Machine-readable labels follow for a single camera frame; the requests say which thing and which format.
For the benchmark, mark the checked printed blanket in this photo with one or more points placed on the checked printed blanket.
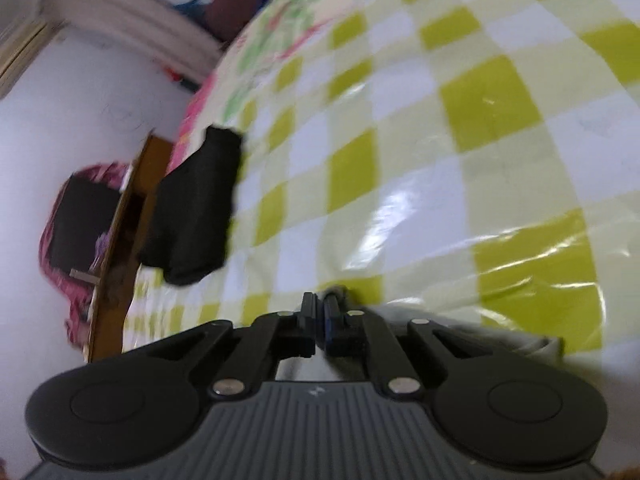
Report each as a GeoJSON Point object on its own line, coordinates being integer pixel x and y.
{"type": "Point", "coordinates": [425, 135]}

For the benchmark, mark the beige curtain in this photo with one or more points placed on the beige curtain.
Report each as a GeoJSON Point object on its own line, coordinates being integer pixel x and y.
{"type": "Point", "coordinates": [130, 5]}

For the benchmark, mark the pink and black bag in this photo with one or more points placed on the pink and black bag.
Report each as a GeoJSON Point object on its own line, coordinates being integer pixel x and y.
{"type": "Point", "coordinates": [82, 220]}

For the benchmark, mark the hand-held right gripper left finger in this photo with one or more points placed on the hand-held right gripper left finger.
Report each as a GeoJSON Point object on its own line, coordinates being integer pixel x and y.
{"type": "Point", "coordinates": [311, 325]}

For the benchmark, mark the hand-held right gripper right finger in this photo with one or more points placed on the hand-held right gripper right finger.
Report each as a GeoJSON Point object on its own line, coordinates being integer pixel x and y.
{"type": "Point", "coordinates": [330, 327]}

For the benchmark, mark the blue cloth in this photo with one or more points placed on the blue cloth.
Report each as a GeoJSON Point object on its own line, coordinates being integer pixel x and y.
{"type": "Point", "coordinates": [192, 7]}

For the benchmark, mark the folded black pants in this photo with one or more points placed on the folded black pants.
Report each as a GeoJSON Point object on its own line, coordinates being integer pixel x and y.
{"type": "Point", "coordinates": [192, 210]}

